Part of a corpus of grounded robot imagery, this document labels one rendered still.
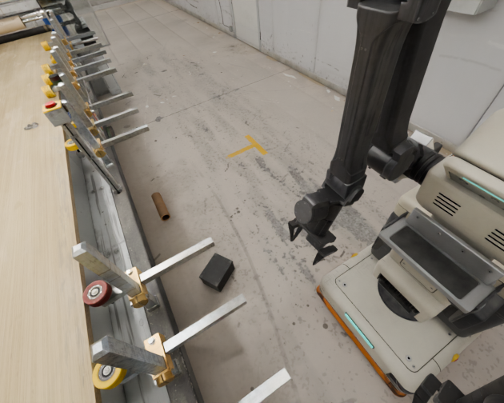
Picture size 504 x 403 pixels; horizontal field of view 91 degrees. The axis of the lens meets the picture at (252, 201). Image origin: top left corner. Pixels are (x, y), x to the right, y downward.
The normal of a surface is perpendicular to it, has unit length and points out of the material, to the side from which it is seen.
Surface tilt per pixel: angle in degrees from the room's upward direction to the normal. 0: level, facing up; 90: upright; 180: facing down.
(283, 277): 0
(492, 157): 42
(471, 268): 90
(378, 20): 91
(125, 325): 0
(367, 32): 91
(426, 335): 0
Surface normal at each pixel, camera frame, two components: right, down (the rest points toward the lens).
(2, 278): -0.11, -0.63
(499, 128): -0.65, -0.16
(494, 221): -0.84, 0.53
